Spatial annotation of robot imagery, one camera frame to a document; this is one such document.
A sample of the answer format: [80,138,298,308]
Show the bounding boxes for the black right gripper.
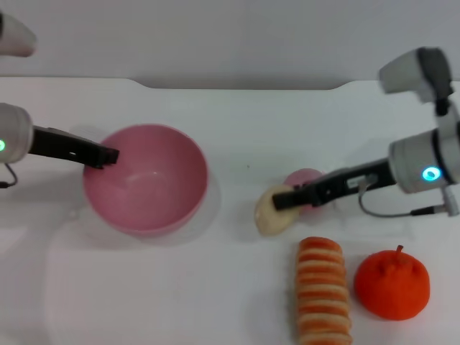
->
[272,157,397,212]

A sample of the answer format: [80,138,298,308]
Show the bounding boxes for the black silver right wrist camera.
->
[379,46,455,116]

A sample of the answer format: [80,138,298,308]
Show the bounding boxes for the pink bowl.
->
[82,124,210,239]

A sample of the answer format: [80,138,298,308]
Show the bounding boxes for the orange tangerine shaped bread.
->
[353,244,431,321]

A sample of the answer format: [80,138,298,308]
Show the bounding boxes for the left arm cable with plug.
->
[0,162,19,190]

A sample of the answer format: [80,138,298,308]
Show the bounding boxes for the pink round bun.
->
[283,167,326,213]

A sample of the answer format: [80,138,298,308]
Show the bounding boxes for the arm cable with plug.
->
[0,162,19,190]
[358,178,460,218]

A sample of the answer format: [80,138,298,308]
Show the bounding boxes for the beige egg yolk pastry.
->
[254,184,301,237]

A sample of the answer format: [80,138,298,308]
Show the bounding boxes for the orange striped bread roll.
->
[295,236,354,345]

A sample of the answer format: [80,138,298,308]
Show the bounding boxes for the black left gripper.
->
[30,126,121,170]

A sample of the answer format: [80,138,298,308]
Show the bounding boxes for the right arm cable with plug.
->
[358,178,460,218]

